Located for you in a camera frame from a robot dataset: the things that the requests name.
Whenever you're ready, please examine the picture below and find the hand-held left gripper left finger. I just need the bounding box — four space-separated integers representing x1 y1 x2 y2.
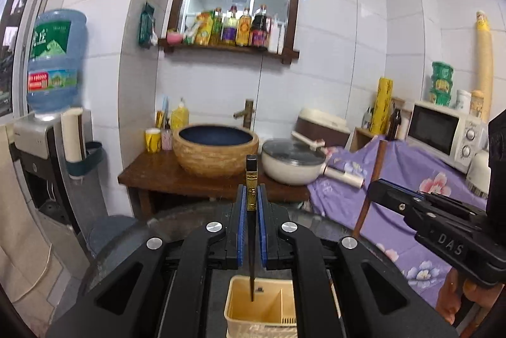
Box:
45 184 248 338

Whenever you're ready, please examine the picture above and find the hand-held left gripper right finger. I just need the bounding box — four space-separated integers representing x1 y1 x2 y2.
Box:
257 183 459 338

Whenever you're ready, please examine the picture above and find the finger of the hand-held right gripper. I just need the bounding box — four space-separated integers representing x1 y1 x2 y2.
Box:
367 178 488 233

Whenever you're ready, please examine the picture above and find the brown wooden chopstick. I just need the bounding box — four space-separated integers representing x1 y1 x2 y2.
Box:
353 140 387 238

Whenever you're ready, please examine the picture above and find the black chopstick with gold band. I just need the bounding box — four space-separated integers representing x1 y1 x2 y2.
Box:
246 155 259 302

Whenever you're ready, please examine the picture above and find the cream plastic utensil holder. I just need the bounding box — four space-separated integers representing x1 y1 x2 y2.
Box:
224 275 298 338

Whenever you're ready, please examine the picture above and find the person's right hand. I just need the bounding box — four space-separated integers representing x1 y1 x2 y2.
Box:
437 266 506 328

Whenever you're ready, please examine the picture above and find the purple floral cloth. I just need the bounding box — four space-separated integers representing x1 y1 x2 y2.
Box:
308 135 506 308

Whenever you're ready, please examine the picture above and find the wooden box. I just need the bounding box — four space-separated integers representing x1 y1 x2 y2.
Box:
349 126 376 153

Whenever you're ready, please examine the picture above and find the white pot with glass lid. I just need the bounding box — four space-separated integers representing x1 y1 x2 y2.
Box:
261 138 365 191

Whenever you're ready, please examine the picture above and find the dark glass bottle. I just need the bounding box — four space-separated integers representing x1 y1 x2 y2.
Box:
385 104 402 141

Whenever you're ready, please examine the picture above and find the white kettle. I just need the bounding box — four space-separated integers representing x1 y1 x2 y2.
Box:
466 150 491 197

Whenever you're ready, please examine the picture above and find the white microwave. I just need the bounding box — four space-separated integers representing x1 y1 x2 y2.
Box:
407 100 489 175

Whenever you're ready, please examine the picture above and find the woven basin sink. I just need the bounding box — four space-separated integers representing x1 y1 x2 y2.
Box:
173 124 260 178

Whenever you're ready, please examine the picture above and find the yellow roll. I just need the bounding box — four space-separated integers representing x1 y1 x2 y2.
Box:
371 76 394 135

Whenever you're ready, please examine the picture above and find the wooden counter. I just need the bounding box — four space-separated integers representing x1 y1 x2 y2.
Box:
117 151 311 221

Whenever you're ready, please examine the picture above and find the white rice paddle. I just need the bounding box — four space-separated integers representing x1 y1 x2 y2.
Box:
291 131 326 149

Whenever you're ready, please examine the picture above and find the brown and white rice cooker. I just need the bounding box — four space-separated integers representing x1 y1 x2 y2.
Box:
296 107 352 153

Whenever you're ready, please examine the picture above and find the white jar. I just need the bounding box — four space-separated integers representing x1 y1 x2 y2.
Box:
455 88 472 113

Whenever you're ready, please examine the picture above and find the bronze faucet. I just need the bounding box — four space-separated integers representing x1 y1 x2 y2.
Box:
233 98 255 130

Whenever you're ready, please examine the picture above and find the pink bottle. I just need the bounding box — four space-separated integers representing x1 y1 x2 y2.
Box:
161 118 174 152

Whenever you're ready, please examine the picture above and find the yellow capped jar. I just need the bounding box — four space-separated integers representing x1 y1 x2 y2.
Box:
469 90 485 117

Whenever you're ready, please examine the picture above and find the stack of green cups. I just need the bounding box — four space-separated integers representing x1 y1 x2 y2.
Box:
429 60 454 105

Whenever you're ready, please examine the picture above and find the yellow cup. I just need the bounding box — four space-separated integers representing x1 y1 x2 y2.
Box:
145 128 162 154

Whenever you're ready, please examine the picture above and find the yellow dish soap bottle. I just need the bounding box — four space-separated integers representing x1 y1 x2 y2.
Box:
170 97 190 131

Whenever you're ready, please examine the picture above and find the tall beige roll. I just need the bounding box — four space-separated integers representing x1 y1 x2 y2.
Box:
474 10 495 122

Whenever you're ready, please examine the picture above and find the white paper cup tube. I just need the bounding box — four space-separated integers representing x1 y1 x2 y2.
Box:
60 107 104 179

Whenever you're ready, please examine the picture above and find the white bottle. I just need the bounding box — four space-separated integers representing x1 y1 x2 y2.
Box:
271 15 286 53

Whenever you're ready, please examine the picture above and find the dark soy sauce bottle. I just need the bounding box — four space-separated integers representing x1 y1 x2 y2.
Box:
249 3 272 49

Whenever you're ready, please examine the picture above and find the gold label bottle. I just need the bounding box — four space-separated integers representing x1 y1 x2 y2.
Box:
236 7 252 47

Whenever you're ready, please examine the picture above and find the purple label bottle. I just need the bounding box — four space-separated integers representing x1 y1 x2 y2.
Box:
222 5 238 46

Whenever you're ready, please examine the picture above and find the grey water dispenser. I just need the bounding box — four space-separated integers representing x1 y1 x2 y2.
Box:
9 112 96 241

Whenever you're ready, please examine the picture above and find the yellow snack packet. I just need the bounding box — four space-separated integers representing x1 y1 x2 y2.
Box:
194 11 214 46

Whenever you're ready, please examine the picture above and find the green oil bottle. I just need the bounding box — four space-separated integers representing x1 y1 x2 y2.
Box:
211 7 224 46

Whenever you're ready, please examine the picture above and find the wooden framed mirror shelf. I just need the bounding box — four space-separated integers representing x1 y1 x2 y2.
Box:
158 0 307 65

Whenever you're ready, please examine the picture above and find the green packet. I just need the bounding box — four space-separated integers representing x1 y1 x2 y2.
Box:
138 1 157 49

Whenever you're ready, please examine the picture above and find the blue water jug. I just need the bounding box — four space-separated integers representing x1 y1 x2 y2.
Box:
26 8 88 122

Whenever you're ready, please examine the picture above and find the window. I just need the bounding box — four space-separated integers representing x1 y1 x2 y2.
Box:
0 0 45 118

